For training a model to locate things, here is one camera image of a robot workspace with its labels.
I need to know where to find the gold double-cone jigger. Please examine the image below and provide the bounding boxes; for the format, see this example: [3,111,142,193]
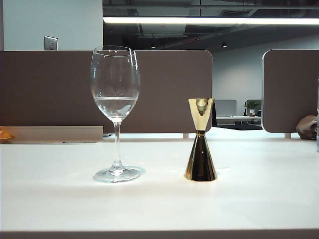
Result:
[183,98,218,182]

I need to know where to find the clear wine glass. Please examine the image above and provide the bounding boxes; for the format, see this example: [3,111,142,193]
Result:
[90,45,147,184]

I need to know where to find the grey background desk screen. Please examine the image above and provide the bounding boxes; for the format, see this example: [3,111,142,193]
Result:
[214,99,237,118]

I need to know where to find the white background desk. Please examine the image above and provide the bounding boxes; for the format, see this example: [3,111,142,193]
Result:
[216,115,262,125]

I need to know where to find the small potted green plant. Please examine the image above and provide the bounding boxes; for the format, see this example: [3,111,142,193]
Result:
[245,100,260,117]

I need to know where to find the long ceiling light strip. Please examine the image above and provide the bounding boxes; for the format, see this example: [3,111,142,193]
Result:
[102,16,319,25]

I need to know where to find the grey monitor left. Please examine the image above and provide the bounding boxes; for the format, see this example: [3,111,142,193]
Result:
[0,49,214,139]

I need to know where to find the grey monitor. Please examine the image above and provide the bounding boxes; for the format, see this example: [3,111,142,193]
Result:
[0,49,214,139]
[262,49,319,139]

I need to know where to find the grey monitor right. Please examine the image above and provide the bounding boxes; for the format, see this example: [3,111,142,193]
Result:
[262,49,319,139]

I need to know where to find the brown crumpled bag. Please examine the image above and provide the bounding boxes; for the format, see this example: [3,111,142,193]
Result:
[296,115,319,140]

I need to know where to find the orange object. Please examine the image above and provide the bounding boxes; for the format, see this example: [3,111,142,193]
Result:
[0,126,13,144]

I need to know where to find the metal wall switch plate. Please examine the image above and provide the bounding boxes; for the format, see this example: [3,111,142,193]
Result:
[44,35,59,51]

